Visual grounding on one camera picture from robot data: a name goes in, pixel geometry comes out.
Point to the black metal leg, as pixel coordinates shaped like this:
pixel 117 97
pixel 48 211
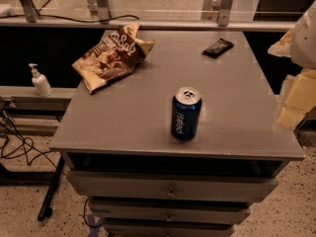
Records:
pixel 46 211

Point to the metal frame post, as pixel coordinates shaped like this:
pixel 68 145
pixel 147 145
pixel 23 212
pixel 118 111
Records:
pixel 224 13
pixel 29 10
pixel 103 9

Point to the bottom grey drawer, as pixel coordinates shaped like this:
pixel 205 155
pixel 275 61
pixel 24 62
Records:
pixel 165 229

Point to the middle metal frame post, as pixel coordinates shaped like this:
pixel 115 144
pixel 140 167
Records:
pixel 103 9

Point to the middle grey drawer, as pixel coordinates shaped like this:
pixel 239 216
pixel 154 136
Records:
pixel 171 210

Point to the blue pepsi can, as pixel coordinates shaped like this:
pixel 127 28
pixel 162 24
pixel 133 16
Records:
pixel 186 106

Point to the white pump bottle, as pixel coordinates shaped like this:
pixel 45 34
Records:
pixel 40 81

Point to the brown chip bag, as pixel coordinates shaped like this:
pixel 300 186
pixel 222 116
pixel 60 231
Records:
pixel 113 58

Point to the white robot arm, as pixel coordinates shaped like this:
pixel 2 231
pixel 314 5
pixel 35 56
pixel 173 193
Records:
pixel 299 44

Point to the grey drawer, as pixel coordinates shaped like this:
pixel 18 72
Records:
pixel 177 187
pixel 171 210
pixel 165 229

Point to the right metal frame post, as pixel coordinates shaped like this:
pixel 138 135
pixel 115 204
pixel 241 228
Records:
pixel 224 13

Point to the left metal frame post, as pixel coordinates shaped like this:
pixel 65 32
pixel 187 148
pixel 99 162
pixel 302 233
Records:
pixel 29 10

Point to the black rxbar chocolate bar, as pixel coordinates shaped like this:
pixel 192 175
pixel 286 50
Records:
pixel 218 48

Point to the grey drawer cabinet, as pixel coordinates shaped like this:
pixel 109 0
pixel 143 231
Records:
pixel 181 148

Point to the top grey drawer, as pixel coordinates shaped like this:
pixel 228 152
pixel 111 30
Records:
pixel 177 187

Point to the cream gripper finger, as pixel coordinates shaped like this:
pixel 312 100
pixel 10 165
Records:
pixel 297 98
pixel 282 47

